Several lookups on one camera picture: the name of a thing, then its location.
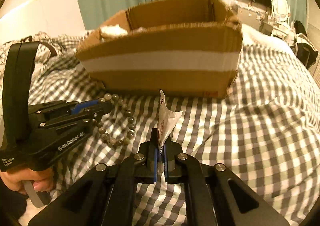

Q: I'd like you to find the grey bead bracelet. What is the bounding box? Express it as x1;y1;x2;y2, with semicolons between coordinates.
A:
94;92;136;146

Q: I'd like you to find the white red paper sachet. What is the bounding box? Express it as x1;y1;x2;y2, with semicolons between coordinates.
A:
157;90;183;149

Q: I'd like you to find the white lace cloth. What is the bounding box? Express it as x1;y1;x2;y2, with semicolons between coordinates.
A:
99;24;128;40

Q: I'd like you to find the person's hand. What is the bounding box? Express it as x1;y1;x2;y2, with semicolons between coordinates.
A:
1;167;54;194

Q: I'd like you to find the floral duvet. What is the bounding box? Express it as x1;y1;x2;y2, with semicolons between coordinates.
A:
0;31;61;87

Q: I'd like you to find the grey checked bed sheet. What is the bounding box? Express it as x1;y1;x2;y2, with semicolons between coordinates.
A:
29;32;319;225

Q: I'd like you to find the brown cardboard box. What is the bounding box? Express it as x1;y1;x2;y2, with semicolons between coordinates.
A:
75;0;242;99

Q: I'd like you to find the cream knitted blanket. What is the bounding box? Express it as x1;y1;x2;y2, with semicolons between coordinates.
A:
241;24;295;56

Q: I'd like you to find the chair with clothes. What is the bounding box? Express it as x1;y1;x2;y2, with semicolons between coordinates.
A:
290;20;319;69

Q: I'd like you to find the white dressing table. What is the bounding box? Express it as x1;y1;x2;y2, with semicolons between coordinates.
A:
259;20;294;41

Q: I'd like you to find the grey mini fridge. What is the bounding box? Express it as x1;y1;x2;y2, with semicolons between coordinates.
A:
237;7;261;29

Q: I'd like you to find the white oval vanity mirror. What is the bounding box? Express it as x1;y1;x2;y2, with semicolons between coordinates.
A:
272;0;291;23

